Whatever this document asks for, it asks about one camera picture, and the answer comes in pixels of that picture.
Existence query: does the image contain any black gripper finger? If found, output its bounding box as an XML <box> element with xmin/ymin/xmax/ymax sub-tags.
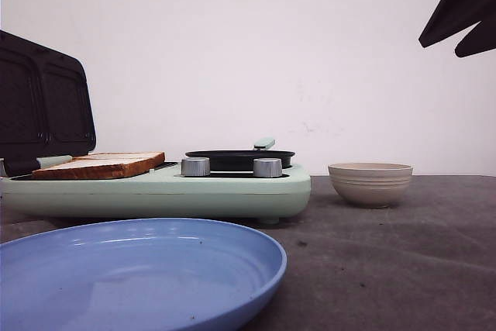
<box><xmin>455</xmin><ymin>19</ymin><xmax>495</xmax><ymax>57</ymax></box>
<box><xmin>418</xmin><ymin>0</ymin><xmax>495</xmax><ymax>47</ymax></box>

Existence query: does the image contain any beige ceramic bowl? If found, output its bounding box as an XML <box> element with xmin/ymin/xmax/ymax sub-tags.
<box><xmin>328</xmin><ymin>162</ymin><xmax>413</xmax><ymax>208</ymax></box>

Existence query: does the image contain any bread slice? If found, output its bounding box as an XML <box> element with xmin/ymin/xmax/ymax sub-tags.
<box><xmin>72</xmin><ymin>152</ymin><xmax>166</xmax><ymax>163</ymax></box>
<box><xmin>32</xmin><ymin>160</ymin><xmax>162</xmax><ymax>180</ymax></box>

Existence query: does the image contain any breakfast maker hinged lid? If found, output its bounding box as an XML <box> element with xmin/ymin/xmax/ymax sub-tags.
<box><xmin>1</xmin><ymin>32</ymin><xmax>96</xmax><ymax>177</ymax></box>

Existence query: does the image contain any mint green breakfast maker base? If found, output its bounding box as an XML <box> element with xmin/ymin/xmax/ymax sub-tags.
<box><xmin>1</xmin><ymin>162</ymin><xmax>311</xmax><ymax>222</ymax></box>

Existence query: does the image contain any right silver control knob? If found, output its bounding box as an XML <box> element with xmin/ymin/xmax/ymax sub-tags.
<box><xmin>253</xmin><ymin>158</ymin><xmax>283</xmax><ymax>178</ymax></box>

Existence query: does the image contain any silver control knob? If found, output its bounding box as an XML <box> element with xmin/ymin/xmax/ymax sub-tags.
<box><xmin>253</xmin><ymin>158</ymin><xmax>283</xmax><ymax>178</ymax></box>
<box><xmin>181</xmin><ymin>157</ymin><xmax>211</xmax><ymax>177</ymax></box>

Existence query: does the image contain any black frying pan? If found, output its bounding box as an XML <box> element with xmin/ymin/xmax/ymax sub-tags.
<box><xmin>185</xmin><ymin>137</ymin><xmax>295</xmax><ymax>172</ymax></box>

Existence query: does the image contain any left silver control knob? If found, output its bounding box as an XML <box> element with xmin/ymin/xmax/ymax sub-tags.
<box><xmin>181</xmin><ymin>157</ymin><xmax>211</xmax><ymax>177</ymax></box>

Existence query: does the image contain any blue plate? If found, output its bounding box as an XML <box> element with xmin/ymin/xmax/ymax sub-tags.
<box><xmin>1</xmin><ymin>219</ymin><xmax>287</xmax><ymax>330</ymax></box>

